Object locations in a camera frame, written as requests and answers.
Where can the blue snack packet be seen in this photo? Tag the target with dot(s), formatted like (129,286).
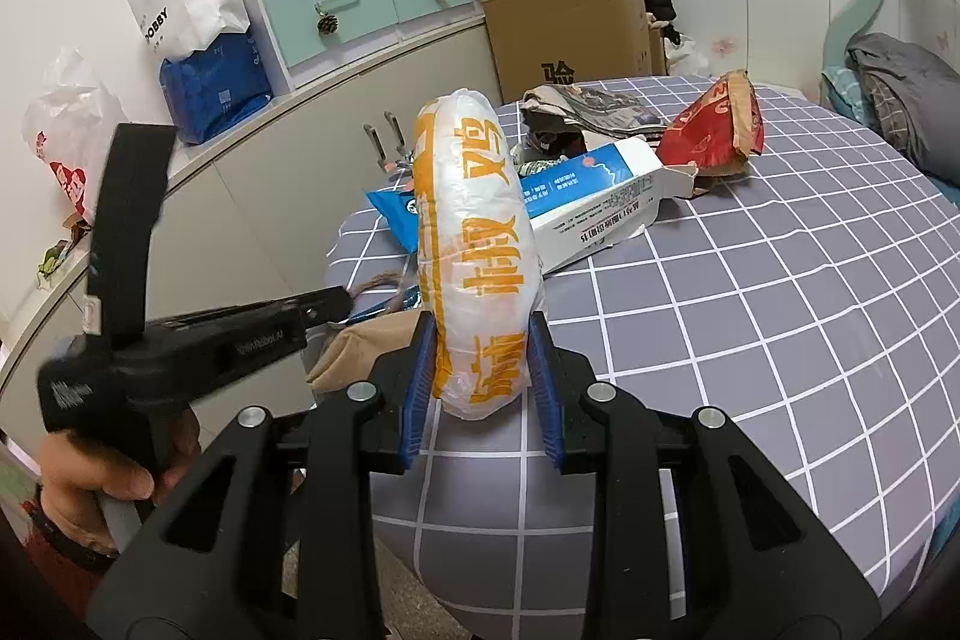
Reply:
(394,212)

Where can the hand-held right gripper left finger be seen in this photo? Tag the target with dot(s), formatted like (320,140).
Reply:
(420,385)

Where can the dark crumpled wrapper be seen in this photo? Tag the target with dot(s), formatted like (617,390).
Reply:
(555,139)

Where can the grey blanket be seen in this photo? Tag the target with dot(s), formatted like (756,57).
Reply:
(907,85)

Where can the small cardboard box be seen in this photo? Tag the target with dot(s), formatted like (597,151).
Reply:
(657,48)

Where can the white plastic bag red print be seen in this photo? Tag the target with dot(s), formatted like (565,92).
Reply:
(67,123)

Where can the person's left hand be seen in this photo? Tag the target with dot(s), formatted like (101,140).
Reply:
(90,467)

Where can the red paper bag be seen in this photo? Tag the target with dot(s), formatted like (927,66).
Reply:
(705,130)

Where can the plain white plastic bag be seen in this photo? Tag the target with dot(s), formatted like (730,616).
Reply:
(686,57)

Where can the mint drawer unit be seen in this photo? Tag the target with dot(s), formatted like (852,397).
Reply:
(345,10)

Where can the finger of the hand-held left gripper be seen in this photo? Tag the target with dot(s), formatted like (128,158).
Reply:
(326,304)

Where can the large cardboard box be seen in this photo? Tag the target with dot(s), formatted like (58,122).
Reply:
(562,33)

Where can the brown paper bag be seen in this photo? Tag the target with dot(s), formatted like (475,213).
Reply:
(352,347)

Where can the white low cabinet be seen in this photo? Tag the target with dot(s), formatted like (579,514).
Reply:
(300,108)

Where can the pink flower sticker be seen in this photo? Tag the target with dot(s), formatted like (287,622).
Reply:
(724,44)

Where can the newspaper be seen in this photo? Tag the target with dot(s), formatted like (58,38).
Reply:
(592,104)

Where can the blue shopping bag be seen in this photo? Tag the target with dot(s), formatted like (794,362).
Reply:
(210,85)

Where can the white orange plastic bag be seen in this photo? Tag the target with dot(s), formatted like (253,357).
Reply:
(472,220)

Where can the teal patterned bedsheet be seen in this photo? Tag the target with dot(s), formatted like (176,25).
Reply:
(840,89)

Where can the blue plastic packet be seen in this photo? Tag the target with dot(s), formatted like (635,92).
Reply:
(379,304)

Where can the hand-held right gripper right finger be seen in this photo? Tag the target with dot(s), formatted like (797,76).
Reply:
(544,385)

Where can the black garment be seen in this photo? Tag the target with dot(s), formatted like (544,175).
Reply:
(660,6)

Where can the blue white carton box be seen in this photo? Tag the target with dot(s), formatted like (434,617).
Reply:
(592,197)

